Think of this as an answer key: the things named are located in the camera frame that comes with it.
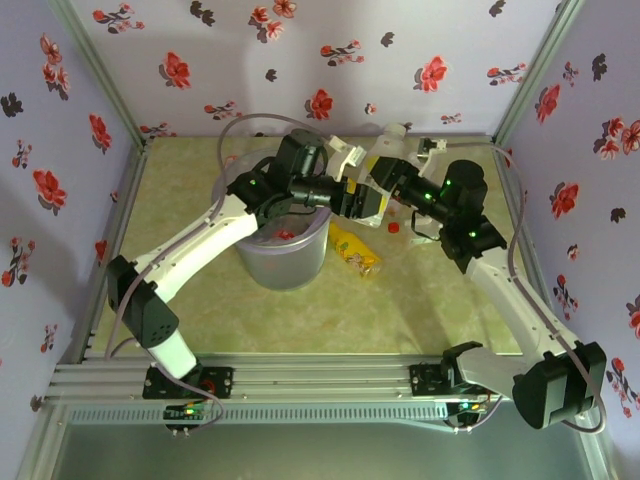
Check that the translucent grey plastic bin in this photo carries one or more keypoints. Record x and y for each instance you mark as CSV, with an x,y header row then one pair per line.
x,y
280,265

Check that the red bottle cap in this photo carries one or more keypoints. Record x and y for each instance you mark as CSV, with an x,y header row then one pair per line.
x,y
394,228

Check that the aluminium base beam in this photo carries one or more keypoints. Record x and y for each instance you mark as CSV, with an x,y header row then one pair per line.
x,y
320,377

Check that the clear bottle with white cap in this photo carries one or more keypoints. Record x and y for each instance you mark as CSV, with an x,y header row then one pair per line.
x,y
387,145

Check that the green circuit board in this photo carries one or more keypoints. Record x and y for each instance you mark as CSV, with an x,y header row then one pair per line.
x,y
187,412
467,406

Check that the aluminium frame post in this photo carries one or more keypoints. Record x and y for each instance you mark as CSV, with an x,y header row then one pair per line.
x,y
100,75
535,75

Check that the yellow plastic bottle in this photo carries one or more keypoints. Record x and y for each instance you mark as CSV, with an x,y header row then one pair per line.
x,y
350,250

